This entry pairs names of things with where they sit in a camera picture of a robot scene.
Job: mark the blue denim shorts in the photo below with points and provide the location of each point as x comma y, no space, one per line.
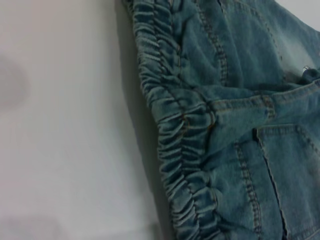
237,125

